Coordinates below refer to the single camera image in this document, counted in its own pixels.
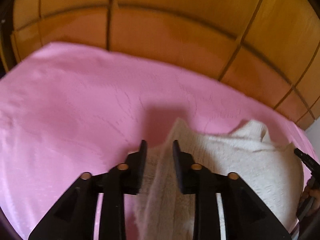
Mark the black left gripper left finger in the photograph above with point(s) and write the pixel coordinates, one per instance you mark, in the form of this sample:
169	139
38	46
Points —
93	206

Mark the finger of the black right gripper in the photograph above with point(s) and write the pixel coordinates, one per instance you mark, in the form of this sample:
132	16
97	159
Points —
308	161

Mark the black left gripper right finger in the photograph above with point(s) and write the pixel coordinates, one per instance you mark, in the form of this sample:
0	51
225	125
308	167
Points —
246	216

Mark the white knitted sweater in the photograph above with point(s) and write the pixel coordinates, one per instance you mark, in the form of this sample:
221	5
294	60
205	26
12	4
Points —
273	171

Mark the person's right hand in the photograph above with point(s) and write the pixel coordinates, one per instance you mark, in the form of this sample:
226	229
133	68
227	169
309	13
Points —
309	200

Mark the pink bed cover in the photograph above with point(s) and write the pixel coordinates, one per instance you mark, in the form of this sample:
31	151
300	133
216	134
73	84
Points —
69	109

